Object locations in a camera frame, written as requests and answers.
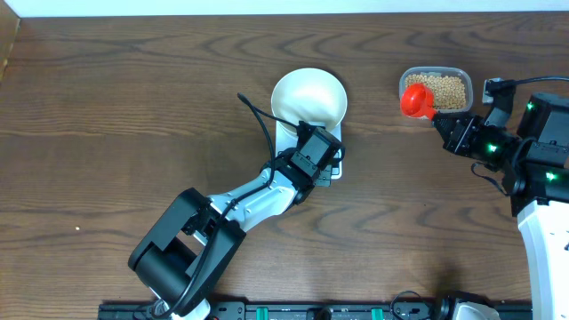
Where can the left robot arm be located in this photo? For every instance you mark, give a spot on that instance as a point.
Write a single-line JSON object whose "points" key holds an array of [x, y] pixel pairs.
{"points": [[185, 253]]}

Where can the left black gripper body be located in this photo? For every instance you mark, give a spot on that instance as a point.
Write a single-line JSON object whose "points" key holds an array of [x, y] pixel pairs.
{"points": [[327, 164]]}

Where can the clear plastic container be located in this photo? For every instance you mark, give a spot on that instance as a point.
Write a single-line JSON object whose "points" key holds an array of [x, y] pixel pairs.
{"points": [[441, 71]]}

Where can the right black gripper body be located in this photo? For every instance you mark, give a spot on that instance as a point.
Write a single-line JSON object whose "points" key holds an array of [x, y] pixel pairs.
{"points": [[492, 145]]}

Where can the wooden side panel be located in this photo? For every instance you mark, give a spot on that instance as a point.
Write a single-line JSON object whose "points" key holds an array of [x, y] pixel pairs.
{"points": [[9, 27]]}

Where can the red plastic measuring scoop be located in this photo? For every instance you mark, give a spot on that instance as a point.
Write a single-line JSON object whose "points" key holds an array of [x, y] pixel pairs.
{"points": [[417, 101]]}

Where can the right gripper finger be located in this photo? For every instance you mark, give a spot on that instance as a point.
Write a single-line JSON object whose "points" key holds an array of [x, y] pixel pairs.
{"points": [[451, 119], [450, 131]]}

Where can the soybeans in container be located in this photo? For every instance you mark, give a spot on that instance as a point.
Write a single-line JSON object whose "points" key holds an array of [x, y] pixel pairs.
{"points": [[449, 91]]}

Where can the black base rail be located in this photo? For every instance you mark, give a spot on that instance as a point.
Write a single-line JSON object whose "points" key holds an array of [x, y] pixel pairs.
{"points": [[406, 305]]}

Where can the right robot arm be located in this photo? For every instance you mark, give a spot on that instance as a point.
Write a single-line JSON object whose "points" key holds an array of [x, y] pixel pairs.
{"points": [[535, 178]]}

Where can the cream ceramic bowl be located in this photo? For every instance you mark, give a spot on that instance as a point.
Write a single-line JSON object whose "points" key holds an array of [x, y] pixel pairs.
{"points": [[311, 95]]}

